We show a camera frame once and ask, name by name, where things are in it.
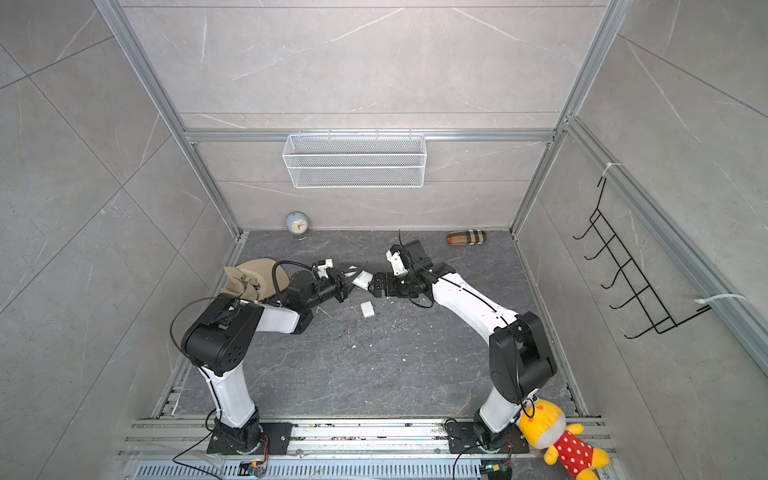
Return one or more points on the yellow plush toy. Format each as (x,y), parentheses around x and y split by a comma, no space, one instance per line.
(544,426)

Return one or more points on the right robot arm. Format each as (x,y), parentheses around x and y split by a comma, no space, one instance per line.
(520,356)

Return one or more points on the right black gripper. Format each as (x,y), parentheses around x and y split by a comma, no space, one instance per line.
(391,289)

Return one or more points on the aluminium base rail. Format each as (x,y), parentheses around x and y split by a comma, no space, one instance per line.
(389,448)

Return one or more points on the white battery cover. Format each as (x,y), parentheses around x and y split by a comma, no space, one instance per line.
(367,309)

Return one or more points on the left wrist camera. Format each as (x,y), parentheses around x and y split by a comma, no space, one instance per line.
(321,268)

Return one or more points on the beige cap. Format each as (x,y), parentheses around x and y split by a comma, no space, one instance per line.
(252,280)

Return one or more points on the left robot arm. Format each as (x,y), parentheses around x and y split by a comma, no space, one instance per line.
(217,343)

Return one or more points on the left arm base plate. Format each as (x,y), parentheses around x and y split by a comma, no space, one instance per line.
(252,438)

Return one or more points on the plaid striped slipper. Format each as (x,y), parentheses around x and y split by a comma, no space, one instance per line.
(467,237)

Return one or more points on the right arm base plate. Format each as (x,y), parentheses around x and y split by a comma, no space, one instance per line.
(472,437)

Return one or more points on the white remote control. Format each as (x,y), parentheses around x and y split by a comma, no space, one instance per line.
(362,279)

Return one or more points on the small round grey clock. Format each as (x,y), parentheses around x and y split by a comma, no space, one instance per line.
(297,223)

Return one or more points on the black wall hook rack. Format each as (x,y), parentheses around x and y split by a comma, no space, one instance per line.
(627,268)

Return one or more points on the white wire mesh basket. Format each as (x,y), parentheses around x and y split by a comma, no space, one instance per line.
(370,160)

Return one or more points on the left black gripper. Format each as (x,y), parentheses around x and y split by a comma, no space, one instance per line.
(341,284)

